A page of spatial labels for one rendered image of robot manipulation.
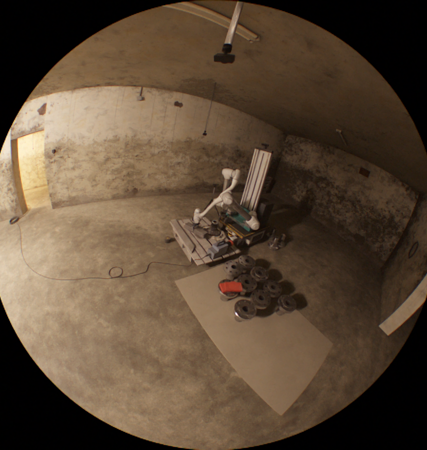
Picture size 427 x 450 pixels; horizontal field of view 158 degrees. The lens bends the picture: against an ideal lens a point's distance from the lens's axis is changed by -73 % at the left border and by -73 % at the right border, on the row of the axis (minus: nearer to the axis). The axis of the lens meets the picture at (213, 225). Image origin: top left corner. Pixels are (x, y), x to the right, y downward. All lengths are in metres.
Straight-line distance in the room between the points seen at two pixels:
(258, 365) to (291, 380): 0.45
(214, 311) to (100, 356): 1.40
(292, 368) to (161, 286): 1.88
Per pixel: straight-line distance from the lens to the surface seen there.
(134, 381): 1.73
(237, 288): 1.82
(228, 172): 2.67
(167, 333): 1.78
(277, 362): 1.97
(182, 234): 2.63
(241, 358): 1.80
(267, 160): 2.62
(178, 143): 4.40
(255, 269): 2.20
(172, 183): 4.59
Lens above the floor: 1.68
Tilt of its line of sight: 30 degrees down
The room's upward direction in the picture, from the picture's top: 12 degrees clockwise
